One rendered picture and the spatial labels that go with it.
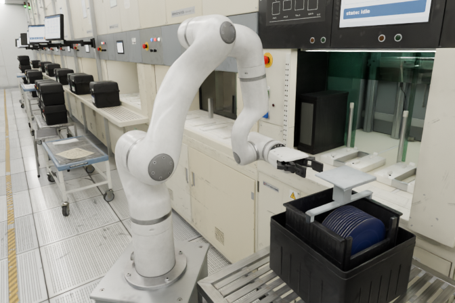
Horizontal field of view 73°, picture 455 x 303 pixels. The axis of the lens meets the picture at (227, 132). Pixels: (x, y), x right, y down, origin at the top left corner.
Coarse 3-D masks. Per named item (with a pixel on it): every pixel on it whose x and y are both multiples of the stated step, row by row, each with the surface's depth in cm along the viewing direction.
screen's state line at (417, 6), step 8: (416, 0) 86; (424, 0) 84; (352, 8) 101; (360, 8) 99; (368, 8) 97; (376, 8) 95; (384, 8) 93; (392, 8) 91; (400, 8) 89; (408, 8) 88; (416, 8) 86; (424, 8) 84; (344, 16) 104; (352, 16) 102; (360, 16) 100; (368, 16) 97
